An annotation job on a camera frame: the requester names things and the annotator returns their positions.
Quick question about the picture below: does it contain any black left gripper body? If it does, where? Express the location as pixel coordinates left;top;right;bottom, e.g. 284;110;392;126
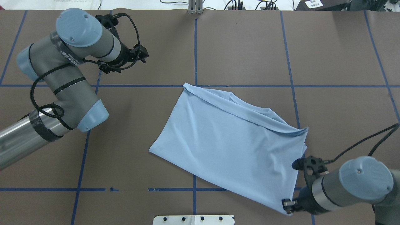
100;44;134;69

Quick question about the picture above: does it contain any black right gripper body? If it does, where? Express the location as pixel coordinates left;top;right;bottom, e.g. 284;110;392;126
292;187;316;214

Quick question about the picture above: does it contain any light blue t-shirt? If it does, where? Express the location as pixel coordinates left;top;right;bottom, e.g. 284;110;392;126
149;83;308;214

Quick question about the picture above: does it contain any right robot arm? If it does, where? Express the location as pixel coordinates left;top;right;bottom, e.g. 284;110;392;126
282;156;400;225

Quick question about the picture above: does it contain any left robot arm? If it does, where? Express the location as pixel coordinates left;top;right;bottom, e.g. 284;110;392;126
0;8;149;170

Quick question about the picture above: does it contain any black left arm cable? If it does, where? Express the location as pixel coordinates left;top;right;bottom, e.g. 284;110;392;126
30;13;141;130

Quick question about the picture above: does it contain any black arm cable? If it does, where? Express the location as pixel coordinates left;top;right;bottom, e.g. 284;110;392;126
325;123;400;164
30;13;141;130

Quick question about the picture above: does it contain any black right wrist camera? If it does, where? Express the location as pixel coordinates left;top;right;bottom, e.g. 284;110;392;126
291;156;328;180

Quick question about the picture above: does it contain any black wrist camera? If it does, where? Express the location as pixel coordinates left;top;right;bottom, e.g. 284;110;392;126
95;14;119;32
291;156;328;180

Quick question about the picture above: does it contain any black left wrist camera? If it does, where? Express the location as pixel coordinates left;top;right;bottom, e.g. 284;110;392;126
95;14;119;32

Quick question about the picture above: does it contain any aluminium frame post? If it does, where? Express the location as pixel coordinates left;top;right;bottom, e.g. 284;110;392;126
188;0;204;14

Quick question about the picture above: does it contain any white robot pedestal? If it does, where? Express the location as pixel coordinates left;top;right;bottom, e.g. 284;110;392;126
152;215;235;225

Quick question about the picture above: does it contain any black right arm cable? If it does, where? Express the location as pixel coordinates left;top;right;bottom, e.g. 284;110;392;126
325;123;400;164

